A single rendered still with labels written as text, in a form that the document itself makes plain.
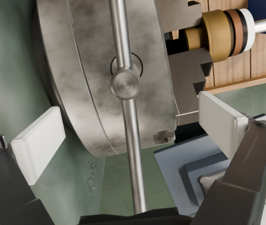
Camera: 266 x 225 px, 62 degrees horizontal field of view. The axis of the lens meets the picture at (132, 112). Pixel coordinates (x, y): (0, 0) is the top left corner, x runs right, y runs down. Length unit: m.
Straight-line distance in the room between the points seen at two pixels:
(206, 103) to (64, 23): 0.16
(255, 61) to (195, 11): 0.35
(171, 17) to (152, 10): 0.12
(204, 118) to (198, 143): 0.71
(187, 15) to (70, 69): 0.21
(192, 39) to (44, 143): 0.28
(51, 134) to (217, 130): 0.12
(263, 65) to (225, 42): 0.34
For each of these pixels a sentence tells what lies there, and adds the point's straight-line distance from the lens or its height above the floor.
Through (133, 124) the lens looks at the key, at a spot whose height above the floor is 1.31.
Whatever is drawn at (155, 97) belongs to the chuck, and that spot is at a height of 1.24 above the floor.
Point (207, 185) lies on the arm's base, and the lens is 0.93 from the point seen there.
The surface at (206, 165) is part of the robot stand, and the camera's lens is 0.90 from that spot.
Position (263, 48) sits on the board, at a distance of 0.69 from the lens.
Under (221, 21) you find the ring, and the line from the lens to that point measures 0.39.
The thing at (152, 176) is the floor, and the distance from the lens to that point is 1.93.
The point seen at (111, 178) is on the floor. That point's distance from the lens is 1.93.
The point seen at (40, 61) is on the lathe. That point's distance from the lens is 0.31.
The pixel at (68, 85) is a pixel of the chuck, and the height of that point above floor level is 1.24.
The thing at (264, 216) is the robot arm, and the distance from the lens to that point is 0.83.
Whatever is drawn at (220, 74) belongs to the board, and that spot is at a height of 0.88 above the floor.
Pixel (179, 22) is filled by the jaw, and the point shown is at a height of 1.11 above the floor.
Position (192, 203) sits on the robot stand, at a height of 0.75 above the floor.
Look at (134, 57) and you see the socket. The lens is 0.24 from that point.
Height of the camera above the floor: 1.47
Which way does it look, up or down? 66 degrees down
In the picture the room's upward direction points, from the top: 174 degrees clockwise
